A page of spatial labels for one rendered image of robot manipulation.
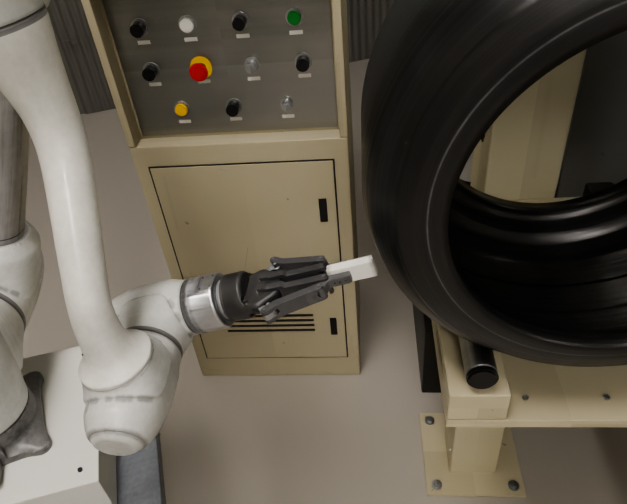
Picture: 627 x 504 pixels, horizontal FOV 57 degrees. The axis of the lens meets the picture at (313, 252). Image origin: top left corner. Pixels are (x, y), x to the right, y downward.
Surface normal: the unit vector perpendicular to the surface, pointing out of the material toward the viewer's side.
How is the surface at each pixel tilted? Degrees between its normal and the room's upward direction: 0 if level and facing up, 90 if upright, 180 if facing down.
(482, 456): 90
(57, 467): 4
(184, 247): 90
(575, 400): 0
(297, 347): 90
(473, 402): 90
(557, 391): 0
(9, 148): 104
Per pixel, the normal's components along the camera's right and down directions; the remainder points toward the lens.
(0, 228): 0.58, 0.62
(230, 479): -0.08, -0.77
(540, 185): -0.06, 0.64
